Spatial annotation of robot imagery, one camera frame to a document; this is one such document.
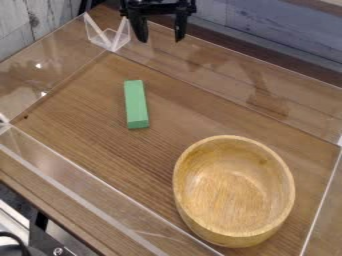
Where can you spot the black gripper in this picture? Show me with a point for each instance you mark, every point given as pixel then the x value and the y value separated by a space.
pixel 136 9

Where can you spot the green rectangular block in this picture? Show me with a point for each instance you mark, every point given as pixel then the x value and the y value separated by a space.
pixel 136 101

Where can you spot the brown wooden bowl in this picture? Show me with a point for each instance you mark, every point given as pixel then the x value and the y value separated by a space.
pixel 235 190

